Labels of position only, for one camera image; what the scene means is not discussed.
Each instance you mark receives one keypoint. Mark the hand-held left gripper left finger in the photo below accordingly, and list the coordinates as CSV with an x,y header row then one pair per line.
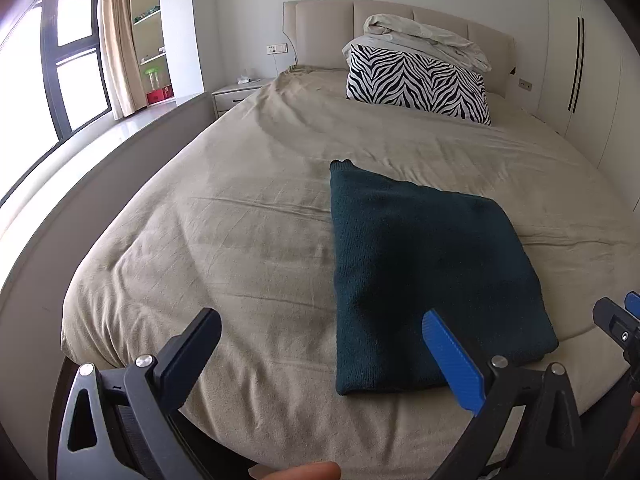
x,y
192,355

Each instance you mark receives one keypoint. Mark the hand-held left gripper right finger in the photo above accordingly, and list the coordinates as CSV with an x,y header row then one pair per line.
x,y
450,355

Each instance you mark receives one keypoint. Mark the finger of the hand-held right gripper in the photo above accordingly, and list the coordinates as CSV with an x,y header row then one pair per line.
x,y
620,330
634,304

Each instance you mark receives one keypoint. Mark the dark green knit sweater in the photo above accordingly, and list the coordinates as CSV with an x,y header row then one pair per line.
x,y
425,270

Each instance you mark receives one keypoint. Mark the person's left hand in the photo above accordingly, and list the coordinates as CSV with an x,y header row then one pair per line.
x,y
305,472

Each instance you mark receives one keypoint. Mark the bed with beige sheet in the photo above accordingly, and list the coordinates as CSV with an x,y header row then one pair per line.
x,y
225,220

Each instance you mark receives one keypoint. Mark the red box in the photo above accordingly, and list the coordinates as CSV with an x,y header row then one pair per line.
x,y
159,96

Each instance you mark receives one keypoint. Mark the white nightstand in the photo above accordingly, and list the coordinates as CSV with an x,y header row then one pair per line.
x,y
235,97

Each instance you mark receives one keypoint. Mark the zebra print pillow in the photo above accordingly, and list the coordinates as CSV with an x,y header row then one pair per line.
x,y
415,87

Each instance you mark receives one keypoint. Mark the clear jar with green lid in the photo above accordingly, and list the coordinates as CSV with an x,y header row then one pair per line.
x,y
153,80

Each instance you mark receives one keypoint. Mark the white tissue pack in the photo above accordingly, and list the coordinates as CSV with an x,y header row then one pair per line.
x,y
245,79

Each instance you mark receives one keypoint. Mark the black framed window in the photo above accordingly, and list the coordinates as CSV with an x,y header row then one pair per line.
x,y
75,70

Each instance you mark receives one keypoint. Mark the beige curtain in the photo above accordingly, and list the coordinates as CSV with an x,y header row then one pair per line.
x,y
120,45

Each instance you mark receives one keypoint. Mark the folded white duvet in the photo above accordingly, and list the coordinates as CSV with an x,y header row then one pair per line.
x,y
425,37

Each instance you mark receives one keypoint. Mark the small green decoration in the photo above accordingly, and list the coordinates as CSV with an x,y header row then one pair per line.
x,y
147,14

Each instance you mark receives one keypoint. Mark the beige upholstered headboard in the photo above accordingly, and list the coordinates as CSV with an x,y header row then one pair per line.
x,y
320,35

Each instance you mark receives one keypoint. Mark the white wall socket panel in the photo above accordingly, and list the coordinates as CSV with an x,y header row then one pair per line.
x,y
277,49

